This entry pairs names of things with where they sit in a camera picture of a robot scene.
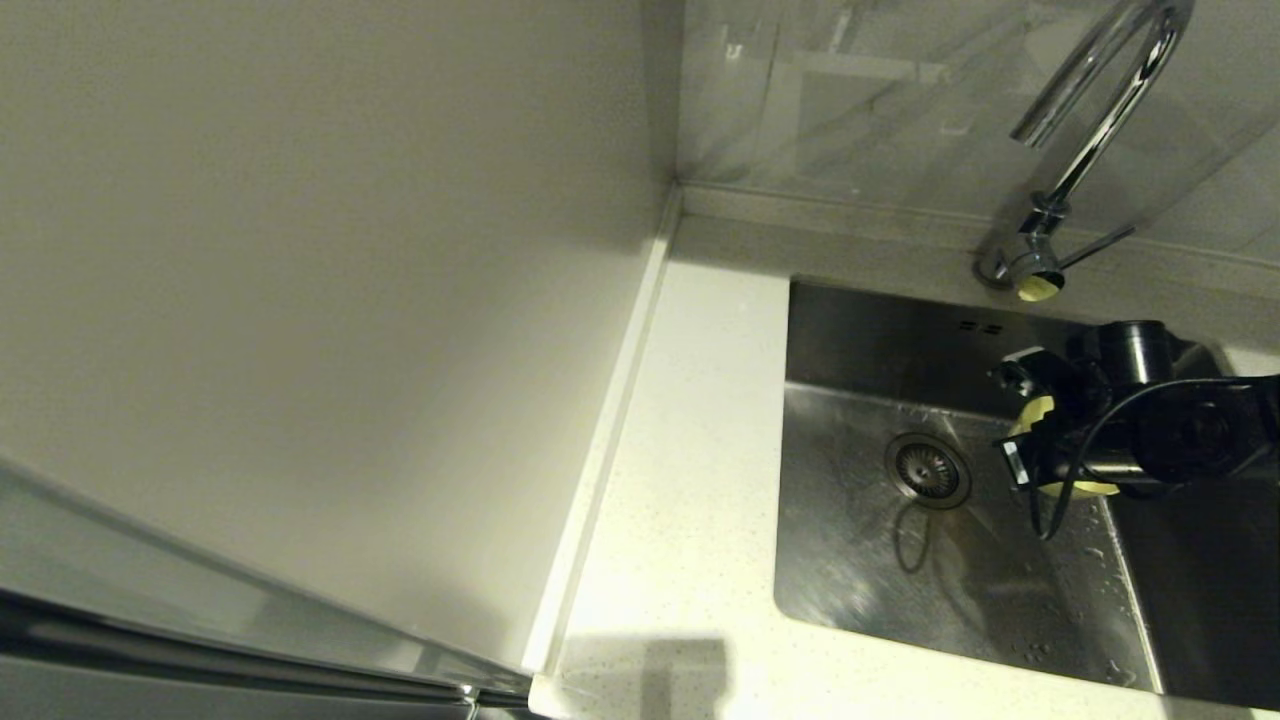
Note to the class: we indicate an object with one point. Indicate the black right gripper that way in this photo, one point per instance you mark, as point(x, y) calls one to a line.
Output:
point(1060, 450)

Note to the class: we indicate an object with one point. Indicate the yellow plastic bowl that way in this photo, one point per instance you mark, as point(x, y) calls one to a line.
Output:
point(1030, 415)

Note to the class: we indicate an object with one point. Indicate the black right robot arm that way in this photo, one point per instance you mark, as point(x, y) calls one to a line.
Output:
point(1200, 430)

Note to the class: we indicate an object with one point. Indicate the stainless steel sink basin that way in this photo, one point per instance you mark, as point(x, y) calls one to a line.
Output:
point(900, 580)

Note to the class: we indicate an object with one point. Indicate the round metal drain strainer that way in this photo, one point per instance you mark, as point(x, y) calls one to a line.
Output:
point(927, 470)

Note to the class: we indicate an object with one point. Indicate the chrome gooseneck kitchen faucet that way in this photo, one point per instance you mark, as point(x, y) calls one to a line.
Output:
point(1035, 250)

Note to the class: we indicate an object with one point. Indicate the beige cabinet side panel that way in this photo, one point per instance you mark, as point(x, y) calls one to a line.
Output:
point(300, 250)

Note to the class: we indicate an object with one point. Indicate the stainless steel appliance front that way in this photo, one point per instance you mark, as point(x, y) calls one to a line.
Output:
point(120, 545)

